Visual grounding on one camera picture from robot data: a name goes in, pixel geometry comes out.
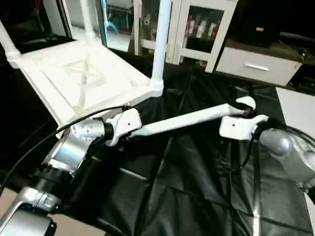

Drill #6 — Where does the white plastic table leg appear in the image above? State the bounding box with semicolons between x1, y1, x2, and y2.
80;0;97;46
150;0;173;93
130;96;257;138
0;22;23;68

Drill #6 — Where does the white plastic table top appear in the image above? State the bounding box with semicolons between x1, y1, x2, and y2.
5;38;164;129

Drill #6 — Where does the white drawer unit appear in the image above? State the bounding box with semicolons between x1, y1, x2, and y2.
215;46;302;87

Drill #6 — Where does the black work mat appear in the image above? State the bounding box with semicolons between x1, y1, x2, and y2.
0;47;315;236

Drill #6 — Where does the white glass door cabinet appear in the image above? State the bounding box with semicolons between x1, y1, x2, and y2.
133;0;240;73

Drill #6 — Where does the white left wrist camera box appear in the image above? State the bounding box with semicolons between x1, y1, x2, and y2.
105;108;143;147

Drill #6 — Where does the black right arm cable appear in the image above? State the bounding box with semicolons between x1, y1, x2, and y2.
217;139;262;174

